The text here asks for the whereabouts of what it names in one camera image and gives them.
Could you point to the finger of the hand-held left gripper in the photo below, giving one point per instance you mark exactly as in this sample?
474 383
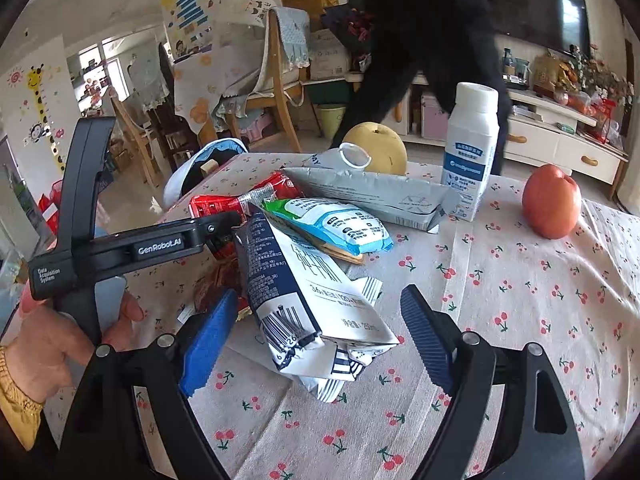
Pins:
220 222
222 250

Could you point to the white and blue bag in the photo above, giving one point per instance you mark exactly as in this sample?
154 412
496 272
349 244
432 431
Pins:
220 150

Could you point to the light green bin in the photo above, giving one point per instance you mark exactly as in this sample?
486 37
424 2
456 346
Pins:
331 120

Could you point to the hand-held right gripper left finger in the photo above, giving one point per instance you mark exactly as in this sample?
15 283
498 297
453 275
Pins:
205 345

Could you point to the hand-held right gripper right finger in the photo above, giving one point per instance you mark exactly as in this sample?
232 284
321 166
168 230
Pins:
430 340

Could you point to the red apple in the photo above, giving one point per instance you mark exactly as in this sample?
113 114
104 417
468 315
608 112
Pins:
550 200

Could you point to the white cardboard box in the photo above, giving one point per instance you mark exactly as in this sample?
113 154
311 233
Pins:
327 55

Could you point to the light blue towel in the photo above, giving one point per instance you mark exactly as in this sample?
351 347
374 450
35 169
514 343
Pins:
292 35

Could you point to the brown snack wrapper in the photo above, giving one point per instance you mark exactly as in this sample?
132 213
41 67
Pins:
220 280

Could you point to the printed white cloth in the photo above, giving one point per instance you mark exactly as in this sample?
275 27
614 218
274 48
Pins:
220 70

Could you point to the dark wrapped flower bouquet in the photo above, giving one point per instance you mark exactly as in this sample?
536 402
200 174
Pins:
350 25

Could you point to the white plastic bottle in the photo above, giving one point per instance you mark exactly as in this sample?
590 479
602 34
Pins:
470 150

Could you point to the black television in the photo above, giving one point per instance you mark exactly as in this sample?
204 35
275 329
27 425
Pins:
540 5

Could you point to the white television cabinet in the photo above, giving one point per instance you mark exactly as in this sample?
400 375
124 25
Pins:
550 140

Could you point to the white navy milk carton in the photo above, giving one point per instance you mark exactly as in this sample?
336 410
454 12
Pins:
300 300

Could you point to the yellow pear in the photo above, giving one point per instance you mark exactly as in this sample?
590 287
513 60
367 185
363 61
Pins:
385 145

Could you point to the red snack wrapper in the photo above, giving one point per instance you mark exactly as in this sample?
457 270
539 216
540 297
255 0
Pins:
220 205

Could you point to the wooden dining chair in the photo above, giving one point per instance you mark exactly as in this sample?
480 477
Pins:
132 135

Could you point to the dried flower arrangement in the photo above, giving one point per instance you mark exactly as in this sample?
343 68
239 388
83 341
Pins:
600 70

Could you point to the person's left hand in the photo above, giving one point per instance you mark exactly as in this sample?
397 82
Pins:
45 345

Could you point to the gold foil packet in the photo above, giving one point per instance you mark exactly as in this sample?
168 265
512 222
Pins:
345 256

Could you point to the green blue snack wrapper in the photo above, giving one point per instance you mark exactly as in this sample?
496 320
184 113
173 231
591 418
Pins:
330 225

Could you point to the grey carton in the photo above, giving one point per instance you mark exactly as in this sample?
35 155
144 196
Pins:
380 195

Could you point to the cherry print tablecloth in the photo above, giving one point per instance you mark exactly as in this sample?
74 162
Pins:
500 285

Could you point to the pink storage box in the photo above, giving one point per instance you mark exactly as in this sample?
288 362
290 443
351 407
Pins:
435 117

